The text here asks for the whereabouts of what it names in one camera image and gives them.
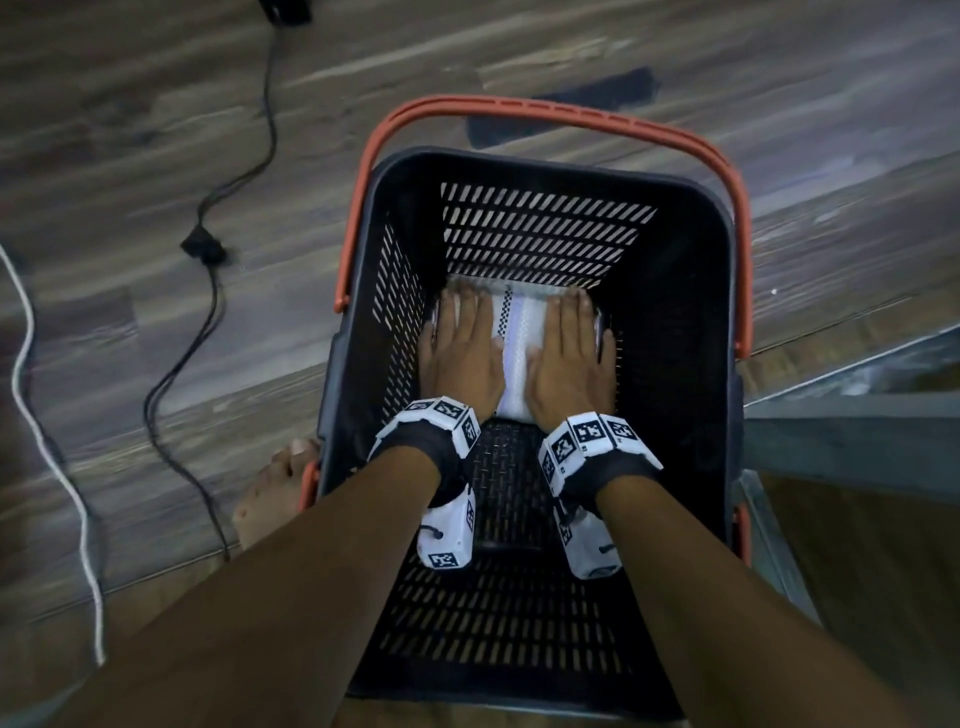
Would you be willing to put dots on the person's right hand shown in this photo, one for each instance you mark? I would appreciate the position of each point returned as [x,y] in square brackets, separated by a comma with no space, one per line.
[570,375]

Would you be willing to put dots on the person's left hand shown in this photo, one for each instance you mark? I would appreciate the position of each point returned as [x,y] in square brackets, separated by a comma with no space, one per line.
[461,367]

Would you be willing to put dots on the person's right thumb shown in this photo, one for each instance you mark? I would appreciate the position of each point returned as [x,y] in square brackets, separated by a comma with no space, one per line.
[535,367]

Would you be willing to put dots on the person's left middle finger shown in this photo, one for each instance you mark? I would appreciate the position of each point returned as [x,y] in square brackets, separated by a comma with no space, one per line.
[465,315]

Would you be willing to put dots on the person's left thumb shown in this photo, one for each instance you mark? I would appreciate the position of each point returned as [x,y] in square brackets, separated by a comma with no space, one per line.
[499,360]

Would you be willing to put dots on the person's right little finger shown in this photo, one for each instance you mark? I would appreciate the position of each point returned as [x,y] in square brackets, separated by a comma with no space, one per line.
[608,352]

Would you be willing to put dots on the person's right middle finger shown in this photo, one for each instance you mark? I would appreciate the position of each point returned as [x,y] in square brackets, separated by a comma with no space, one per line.
[572,319]

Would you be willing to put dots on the person's left little finger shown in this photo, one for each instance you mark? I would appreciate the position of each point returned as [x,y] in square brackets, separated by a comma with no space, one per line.
[429,334]

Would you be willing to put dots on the white plastic package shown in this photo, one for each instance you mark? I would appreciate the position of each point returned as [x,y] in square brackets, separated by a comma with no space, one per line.
[517,337]

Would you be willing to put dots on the person's right forearm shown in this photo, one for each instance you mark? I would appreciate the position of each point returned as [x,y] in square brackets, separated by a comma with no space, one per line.
[720,600]

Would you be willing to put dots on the person's left forearm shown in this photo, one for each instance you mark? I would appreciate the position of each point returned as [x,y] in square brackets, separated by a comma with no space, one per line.
[285,592]

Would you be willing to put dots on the black tape patch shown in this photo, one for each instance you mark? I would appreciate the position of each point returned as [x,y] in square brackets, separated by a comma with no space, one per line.
[570,105]

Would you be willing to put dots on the person's bare foot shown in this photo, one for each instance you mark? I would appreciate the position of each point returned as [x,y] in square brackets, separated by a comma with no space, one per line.
[270,495]

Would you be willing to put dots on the grey shelf unit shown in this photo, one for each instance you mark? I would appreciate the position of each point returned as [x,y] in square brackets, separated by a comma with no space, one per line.
[847,442]

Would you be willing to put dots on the black plastic shopping basket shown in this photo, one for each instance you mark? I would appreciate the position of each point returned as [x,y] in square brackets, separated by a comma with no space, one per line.
[525,630]

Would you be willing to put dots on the black plug adapter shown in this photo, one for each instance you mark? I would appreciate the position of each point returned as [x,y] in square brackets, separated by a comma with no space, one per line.
[285,10]

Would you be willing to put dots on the white marker wrist camera band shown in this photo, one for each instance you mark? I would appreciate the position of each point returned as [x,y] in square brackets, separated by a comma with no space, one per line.
[592,442]
[442,431]

